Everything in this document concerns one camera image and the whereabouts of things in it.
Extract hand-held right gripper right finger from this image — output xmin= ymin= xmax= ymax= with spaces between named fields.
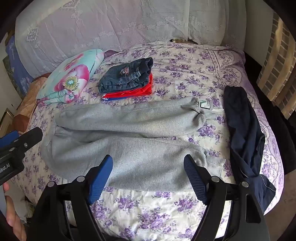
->
xmin=184 ymin=154 xmax=271 ymax=241

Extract brown wooden board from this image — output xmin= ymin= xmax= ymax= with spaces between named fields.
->
xmin=169 ymin=38 xmax=195 ymax=45

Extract blue patterned cloth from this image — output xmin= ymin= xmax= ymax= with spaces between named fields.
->
xmin=5 ymin=34 xmax=35 ymax=93

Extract brick pattern curtain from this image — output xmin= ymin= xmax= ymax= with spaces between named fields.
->
xmin=256 ymin=11 xmax=296 ymax=119

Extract purple floral bedspread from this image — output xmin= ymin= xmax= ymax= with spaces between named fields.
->
xmin=10 ymin=42 xmax=285 ymax=241

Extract folded red garment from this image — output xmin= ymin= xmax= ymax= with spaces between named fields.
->
xmin=102 ymin=73 xmax=154 ymax=101

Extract white lace cover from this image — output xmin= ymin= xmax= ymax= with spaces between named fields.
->
xmin=14 ymin=0 xmax=243 ymax=79

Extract floral turquoise pink pillow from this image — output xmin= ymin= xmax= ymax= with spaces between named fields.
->
xmin=36 ymin=49 xmax=105 ymax=106

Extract person's left hand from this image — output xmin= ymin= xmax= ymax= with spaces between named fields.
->
xmin=3 ymin=182 xmax=27 ymax=241

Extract grey sweatpants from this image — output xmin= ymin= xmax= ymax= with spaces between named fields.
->
xmin=40 ymin=96 xmax=226 ymax=192

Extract wooden picture frame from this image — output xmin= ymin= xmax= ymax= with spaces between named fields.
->
xmin=0 ymin=107 xmax=17 ymax=138

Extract navy blue pants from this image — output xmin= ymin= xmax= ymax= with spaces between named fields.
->
xmin=223 ymin=85 xmax=277 ymax=215

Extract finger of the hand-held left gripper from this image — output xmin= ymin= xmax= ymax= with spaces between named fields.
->
xmin=0 ymin=130 xmax=19 ymax=153
xmin=14 ymin=127 xmax=44 ymax=155

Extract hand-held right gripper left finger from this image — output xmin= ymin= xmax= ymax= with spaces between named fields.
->
xmin=30 ymin=154 xmax=114 ymax=241

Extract orange brown blanket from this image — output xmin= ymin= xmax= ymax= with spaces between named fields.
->
xmin=13 ymin=72 xmax=53 ymax=127

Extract folded blue jeans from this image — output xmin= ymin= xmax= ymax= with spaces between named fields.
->
xmin=97 ymin=57 xmax=154 ymax=94

